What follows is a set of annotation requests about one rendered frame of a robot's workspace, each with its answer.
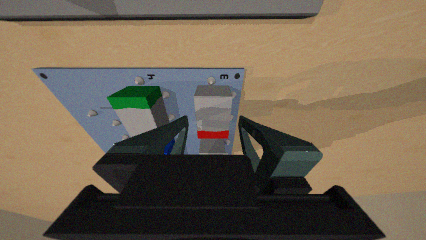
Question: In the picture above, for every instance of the grey block with red end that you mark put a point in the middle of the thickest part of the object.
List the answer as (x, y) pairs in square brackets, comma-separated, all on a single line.
[(213, 110)]

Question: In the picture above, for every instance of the grey block with blue end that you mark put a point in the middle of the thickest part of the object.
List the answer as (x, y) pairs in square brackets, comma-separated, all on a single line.
[(169, 147)]

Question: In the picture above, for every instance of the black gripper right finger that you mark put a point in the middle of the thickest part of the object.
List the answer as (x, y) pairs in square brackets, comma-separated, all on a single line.
[(283, 155)]

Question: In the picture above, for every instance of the grey block with green end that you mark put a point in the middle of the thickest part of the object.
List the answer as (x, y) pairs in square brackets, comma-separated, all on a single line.
[(140, 108)]

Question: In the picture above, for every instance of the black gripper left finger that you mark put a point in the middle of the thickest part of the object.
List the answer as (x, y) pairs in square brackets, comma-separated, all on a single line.
[(155, 140)]

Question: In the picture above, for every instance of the grey block with yellow end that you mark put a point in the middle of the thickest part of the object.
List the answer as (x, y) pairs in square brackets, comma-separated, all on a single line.
[(212, 147)]

